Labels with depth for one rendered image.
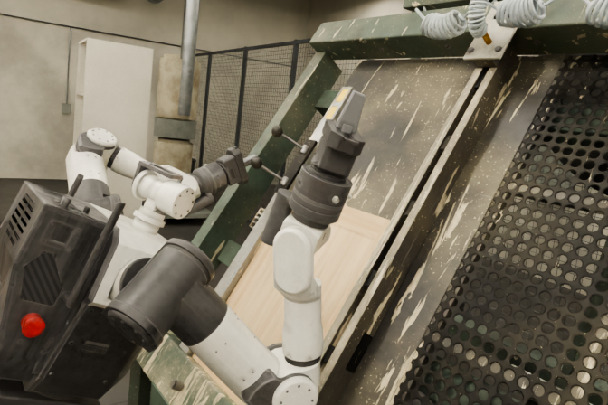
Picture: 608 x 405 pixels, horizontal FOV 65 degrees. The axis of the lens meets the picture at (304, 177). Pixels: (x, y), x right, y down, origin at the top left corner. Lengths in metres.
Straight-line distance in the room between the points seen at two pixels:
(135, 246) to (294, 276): 0.28
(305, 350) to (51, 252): 0.44
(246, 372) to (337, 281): 0.44
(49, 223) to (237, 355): 0.36
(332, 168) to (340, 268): 0.52
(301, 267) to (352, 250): 0.46
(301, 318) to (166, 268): 0.24
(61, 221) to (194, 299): 0.25
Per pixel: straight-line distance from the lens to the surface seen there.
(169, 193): 0.94
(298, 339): 0.85
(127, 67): 4.84
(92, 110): 4.79
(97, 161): 1.31
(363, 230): 1.22
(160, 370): 1.51
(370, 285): 1.07
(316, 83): 1.79
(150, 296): 0.74
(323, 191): 0.74
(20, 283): 0.87
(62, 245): 0.86
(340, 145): 0.70
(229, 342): 0.80
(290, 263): 0.77
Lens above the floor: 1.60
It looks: 7 degrees down
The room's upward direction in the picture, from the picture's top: 7 degrees clockwise
